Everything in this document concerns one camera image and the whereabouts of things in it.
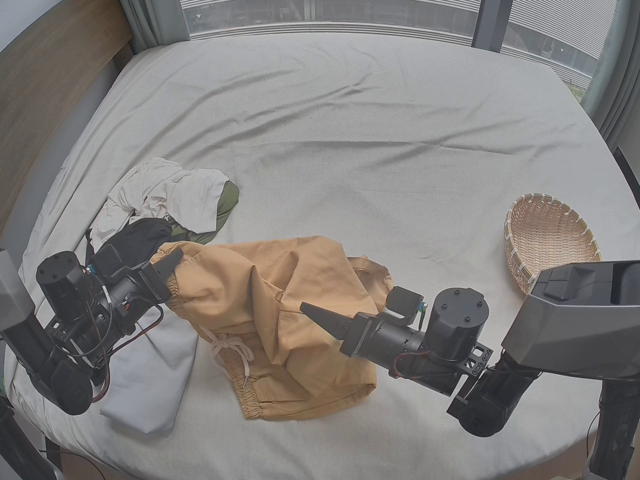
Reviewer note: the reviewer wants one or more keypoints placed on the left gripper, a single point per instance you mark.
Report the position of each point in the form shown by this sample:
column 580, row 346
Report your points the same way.
column 142, row 288

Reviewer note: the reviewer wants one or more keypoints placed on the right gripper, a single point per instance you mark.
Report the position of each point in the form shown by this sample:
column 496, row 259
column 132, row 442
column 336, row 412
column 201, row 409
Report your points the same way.
column 385, row 340

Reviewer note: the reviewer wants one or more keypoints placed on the tan shorts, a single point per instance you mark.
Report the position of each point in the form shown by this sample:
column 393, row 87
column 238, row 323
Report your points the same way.
column 280, row 288

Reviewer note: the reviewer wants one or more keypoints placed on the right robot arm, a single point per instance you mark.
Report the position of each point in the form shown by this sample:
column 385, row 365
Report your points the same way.
column 565, row 328

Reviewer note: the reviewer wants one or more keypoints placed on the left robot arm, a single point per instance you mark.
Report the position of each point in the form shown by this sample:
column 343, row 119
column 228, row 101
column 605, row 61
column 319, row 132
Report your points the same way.
column 65, row 278

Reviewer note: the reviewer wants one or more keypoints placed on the black garment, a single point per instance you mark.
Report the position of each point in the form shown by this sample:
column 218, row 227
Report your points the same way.
column 140, row 240

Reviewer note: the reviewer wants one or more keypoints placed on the white garment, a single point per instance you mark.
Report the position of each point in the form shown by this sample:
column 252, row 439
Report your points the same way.
column 150, row 188

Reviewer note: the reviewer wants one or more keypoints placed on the green garment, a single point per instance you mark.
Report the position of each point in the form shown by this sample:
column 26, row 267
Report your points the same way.
column 227, row 203

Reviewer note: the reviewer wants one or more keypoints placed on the pale blue garment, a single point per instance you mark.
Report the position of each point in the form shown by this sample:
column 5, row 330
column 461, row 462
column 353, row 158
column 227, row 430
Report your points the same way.
column 150, row 383

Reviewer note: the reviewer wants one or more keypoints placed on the round woven basket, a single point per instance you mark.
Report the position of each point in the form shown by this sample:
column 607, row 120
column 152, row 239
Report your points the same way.
column 545, row 238

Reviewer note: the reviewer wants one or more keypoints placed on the bed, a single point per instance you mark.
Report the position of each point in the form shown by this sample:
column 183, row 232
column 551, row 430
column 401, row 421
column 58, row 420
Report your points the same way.
column 350, row 133

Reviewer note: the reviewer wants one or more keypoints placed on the grey-green curtain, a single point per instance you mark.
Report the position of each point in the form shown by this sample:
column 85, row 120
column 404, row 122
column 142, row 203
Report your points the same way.
column 150, row 3
column 620, row 68

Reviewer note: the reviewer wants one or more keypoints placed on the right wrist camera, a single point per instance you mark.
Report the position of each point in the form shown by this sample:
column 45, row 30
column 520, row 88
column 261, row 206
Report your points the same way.
column 402, row 300

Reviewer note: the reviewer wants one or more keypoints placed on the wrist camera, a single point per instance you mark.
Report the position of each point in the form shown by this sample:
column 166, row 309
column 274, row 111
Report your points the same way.
column 107, row 259
column 402, row 300

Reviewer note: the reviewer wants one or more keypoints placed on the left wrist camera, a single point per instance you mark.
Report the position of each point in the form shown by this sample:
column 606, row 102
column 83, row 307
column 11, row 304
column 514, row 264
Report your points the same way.
column 107, row 259

